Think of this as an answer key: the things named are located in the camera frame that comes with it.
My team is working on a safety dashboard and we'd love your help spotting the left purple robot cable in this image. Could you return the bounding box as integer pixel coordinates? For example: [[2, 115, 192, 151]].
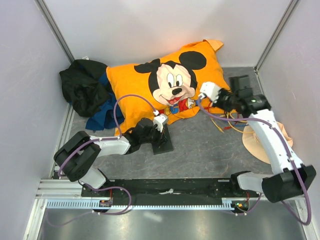
[[46, 94, 160, 228]]

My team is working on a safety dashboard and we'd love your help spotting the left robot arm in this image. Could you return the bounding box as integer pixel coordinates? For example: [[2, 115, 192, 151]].
[[53, 114, 174, 197]]

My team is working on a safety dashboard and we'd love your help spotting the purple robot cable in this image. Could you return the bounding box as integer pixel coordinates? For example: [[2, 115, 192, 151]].
[[46, 94, 160, 228], [197, 98, 312, 226]]

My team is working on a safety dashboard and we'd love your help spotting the yellow ethernet cable long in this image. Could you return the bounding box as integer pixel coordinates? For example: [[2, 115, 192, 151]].
[[224, 112, 248, 134]]

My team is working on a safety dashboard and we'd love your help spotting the orange Mickey Mouse pillow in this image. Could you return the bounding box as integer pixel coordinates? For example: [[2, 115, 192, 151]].
[[106, 39, 230, 134]]

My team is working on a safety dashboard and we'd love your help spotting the aluminium rail frame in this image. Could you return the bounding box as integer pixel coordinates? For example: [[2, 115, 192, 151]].
[[23, 0, 320, 240]]

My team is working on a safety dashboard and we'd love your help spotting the black and blue clothing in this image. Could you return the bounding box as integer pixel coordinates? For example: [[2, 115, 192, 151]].
[[59, 59, 125, 131]]

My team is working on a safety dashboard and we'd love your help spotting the red ethernet cable top port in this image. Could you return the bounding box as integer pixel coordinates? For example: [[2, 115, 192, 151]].
[[219, 119, 250, 132]]

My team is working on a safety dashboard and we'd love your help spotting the yellow ethernet cable short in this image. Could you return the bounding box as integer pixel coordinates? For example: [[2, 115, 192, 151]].
[[210, 112, 225, 134]]

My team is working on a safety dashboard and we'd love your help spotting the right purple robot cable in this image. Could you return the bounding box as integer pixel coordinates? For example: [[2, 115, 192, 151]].
[[197, 98, 312, 226]]

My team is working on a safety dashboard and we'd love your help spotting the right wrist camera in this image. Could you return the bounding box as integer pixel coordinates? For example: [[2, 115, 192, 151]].
[[198, 81, 222, 104]]

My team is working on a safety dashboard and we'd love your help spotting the black network switch box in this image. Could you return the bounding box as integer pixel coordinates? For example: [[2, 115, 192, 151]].
[[151, 124, 174, 155]]

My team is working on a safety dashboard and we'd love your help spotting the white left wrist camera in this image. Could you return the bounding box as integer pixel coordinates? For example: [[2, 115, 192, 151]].
[[153, 114, 169, 133]]

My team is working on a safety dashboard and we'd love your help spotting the grey slotted cable duct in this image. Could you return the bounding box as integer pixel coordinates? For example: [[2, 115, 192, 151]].
[[46, 199, 236, 211]]

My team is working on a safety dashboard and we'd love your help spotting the beige bucket hat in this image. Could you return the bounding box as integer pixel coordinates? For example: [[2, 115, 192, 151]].
[[242, 122, 293, 165]]

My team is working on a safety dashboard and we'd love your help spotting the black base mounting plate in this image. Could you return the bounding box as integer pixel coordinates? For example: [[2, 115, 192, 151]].
[[81, 177, 259, 208]]

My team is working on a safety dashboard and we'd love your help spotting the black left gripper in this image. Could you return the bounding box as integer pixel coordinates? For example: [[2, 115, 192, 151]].
[[140, 124, 167, 149]]

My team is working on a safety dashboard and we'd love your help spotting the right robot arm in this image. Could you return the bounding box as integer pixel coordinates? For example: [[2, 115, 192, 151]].
[[204, 75, 317, 203]]

